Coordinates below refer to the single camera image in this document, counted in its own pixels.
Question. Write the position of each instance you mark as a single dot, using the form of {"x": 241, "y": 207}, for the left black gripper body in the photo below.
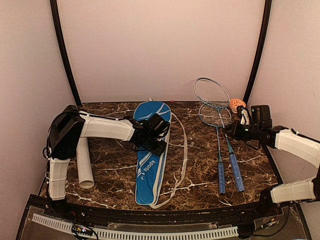
{"x": 153, "y": 148}

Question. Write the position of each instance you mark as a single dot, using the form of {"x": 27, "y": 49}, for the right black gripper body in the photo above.
{"x": 242, "y": 134}

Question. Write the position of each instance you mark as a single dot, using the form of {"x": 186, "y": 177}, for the blue racket bag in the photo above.
{"x": 151, "y": 162}

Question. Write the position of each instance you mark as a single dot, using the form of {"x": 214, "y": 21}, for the blue badminton racket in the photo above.
{"x": 211, "y": 93}
{"x": 220, "y": 150}

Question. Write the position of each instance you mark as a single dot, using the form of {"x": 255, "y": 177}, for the white shuttlecock tube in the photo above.
{"x": 85, "y": 174}

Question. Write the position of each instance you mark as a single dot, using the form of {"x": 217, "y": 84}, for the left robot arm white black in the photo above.
{"x": 146, "y": 132}

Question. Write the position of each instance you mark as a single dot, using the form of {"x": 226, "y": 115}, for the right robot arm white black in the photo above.
{"x": 257, "y": 125}

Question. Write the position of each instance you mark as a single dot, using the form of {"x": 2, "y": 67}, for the orange patterned small bowl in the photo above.
{"x": 235, "y": 102}

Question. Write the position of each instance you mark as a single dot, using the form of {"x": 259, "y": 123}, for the small circuit board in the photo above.
{"x": 81, "y": 231}

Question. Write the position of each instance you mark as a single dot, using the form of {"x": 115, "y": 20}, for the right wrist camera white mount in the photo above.
{"x": 244, "y": 115}

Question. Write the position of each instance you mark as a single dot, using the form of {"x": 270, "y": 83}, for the black front table rail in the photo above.
{"x": 232, "y": 215}

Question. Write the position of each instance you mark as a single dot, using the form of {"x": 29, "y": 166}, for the white slotted cable duct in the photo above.
{"x": 135, "y": 232}

